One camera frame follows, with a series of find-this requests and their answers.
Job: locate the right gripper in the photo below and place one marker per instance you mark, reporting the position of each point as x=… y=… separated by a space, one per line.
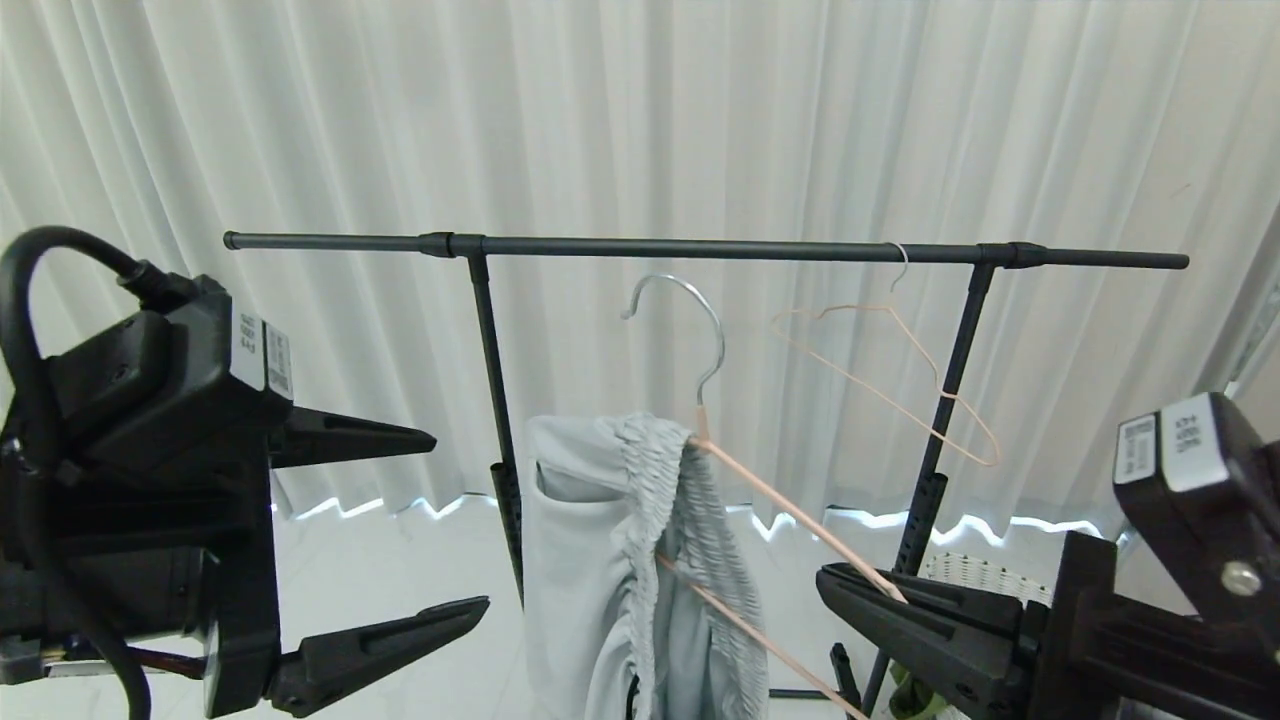
x=1075 y=650

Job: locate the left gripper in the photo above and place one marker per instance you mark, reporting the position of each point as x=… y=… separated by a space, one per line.
x=240 y=560

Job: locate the pink clothes hanger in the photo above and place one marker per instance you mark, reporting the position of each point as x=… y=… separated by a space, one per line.
x=800 y=517
x=860 y=381

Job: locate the pale grey shorts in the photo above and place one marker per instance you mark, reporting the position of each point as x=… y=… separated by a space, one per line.
x=580 y=580

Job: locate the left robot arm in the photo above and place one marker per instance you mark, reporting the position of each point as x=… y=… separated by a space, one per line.
x=30 y=662

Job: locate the black clothes rack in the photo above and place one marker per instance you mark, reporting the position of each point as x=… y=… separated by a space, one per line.
x=700 y=247

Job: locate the green garment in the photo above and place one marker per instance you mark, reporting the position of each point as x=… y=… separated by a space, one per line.
x=912 y=700

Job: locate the white curtain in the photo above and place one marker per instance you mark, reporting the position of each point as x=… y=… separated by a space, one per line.
x=640 y=120

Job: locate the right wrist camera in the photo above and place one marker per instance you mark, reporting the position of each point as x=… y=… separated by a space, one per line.
x=1210 y=520

